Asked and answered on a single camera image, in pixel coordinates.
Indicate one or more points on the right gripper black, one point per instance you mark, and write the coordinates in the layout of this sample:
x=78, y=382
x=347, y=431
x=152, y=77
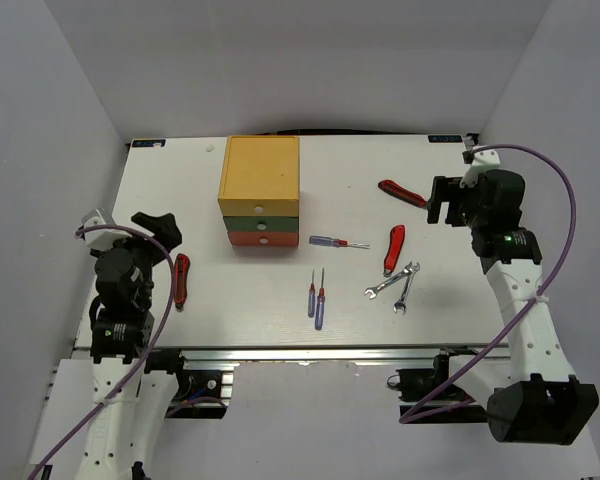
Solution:
x=441, y=192

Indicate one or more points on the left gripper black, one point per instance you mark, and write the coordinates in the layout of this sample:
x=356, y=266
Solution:
x=163, y=227

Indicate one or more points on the yellow top drawer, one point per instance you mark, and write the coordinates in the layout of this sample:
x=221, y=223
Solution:
x=259, y=207

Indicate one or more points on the large blue handle screwdriver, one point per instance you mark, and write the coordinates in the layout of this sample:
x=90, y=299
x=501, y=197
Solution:
x=335, y=242

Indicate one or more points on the small blue screwdriver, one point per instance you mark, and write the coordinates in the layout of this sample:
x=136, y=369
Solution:
x=320, y=305
x=312, y=297

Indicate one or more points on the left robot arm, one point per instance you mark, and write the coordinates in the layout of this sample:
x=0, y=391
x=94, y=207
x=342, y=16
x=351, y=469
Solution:
x=132, y=383

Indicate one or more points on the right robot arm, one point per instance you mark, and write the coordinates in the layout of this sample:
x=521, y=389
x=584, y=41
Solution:
x=540, y=401

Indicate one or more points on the red utility knife left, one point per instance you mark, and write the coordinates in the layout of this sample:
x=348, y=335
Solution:
x=182, y=267

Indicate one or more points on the red utility knife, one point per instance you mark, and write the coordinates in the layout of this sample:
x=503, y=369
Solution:
x=396, y=191
x=182, y=267
x=396, y=241

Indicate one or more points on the red utility knife top right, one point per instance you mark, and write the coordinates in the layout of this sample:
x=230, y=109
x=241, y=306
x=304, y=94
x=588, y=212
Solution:
x=396, y=191

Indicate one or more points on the red utility knife centre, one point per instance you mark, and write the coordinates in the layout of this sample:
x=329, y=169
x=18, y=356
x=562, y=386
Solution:
x=396, y=241

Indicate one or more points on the right blue table sticker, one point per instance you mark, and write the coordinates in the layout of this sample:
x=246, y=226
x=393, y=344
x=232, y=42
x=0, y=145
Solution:
x=445, y=138

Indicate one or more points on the blue table sticker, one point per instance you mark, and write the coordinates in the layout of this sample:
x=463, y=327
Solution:
x=445, y=138
x=148, y=143

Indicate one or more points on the silver wrench upper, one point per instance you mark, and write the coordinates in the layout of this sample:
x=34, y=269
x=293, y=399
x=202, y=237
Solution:
x=406, y=273

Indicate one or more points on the silver wrench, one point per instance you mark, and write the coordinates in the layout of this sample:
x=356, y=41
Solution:
x=406, y=273
x=400, y=305

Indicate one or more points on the red bottom drawer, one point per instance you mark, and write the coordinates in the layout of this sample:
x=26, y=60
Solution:
x=265, y=239

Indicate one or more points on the left blue table sticker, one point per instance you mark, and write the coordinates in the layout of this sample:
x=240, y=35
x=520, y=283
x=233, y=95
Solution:
x=148, y=143

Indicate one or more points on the yellow drawer cabinet shell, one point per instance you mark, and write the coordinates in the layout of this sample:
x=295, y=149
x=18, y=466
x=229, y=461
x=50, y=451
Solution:
x=261, y=168

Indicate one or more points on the silver wrench lower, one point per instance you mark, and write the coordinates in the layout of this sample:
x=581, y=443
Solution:
x=400, y=305

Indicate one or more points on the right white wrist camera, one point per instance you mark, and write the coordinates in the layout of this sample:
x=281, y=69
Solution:
x=478, y=162

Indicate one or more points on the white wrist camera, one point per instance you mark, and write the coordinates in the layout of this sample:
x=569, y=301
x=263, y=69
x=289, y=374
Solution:
x=478, y=162
x=102, y=239

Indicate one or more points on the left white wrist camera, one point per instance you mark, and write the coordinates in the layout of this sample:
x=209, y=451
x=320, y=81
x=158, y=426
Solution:
x=102, y=239

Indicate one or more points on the aluminium front rail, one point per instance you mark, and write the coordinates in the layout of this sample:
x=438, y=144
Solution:
x=225, y=358

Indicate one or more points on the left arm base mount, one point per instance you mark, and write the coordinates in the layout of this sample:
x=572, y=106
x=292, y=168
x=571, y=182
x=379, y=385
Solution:
x=199, y=388

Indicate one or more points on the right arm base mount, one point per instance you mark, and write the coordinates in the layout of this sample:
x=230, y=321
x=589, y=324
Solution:
x=414, y=383

